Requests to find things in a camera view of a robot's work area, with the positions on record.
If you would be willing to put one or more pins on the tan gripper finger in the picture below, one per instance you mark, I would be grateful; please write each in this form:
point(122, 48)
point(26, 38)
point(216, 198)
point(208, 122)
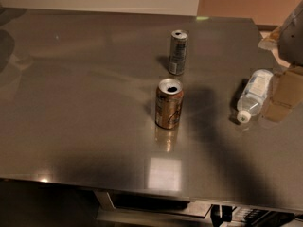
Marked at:
point(284, 94)
point(270, 41)

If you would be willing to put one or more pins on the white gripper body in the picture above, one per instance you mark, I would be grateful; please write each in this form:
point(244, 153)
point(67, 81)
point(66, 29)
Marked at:
point(292, 42)

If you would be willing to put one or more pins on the orange soda can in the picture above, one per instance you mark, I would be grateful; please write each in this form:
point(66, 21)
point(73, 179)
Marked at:
point(168, 103)

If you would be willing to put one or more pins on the silver redbull can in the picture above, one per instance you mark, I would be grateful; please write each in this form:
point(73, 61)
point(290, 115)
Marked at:
point(178, 52)

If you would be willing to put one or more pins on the clear plastic water bottle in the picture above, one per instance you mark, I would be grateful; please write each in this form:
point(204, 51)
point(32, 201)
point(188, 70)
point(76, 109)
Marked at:
point(253, 95)

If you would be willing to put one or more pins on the metal drawer under table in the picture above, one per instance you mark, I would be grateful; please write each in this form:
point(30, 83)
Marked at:
point(147, 211)

